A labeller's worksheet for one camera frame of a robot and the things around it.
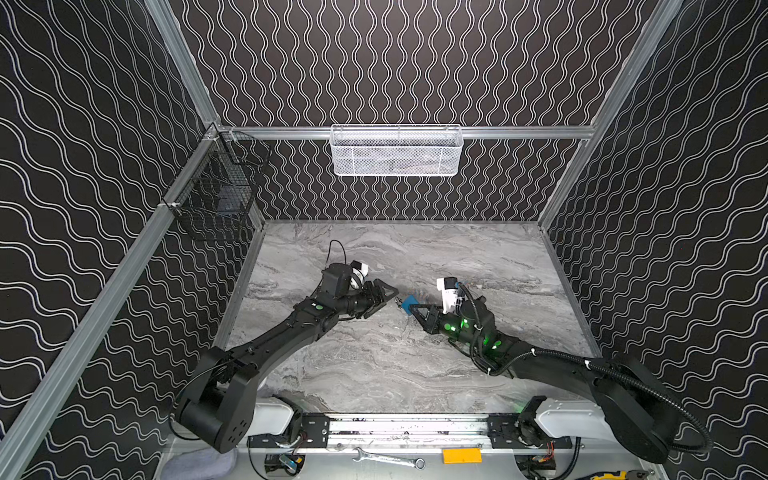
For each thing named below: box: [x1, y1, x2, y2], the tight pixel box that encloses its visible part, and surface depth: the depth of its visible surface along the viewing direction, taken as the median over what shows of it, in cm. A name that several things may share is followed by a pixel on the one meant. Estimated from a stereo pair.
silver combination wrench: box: [352, 447, 426, 470], surface depth 72 cm
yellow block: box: [442, 448, 483, 464], surface depth 74 cm
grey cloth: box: [160, 447, 238, 480], surface depth 69 cm
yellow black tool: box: [591, 469, 651, 480], surface depth 70 cm
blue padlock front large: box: [402, 294, 419, 316], surface depth 81 cm
